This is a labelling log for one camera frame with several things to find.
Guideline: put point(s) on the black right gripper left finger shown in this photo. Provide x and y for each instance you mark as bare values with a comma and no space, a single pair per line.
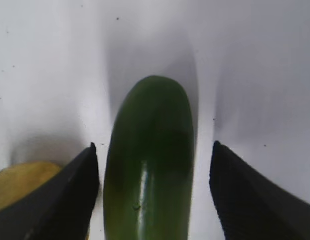
61,209

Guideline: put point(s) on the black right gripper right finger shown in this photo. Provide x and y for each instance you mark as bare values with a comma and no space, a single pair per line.
249,206

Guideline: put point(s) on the yellow pear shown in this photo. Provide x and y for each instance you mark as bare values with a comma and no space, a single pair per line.
19,180

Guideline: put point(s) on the dark green cucumber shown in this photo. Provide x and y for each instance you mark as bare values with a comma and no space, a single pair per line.
149,170

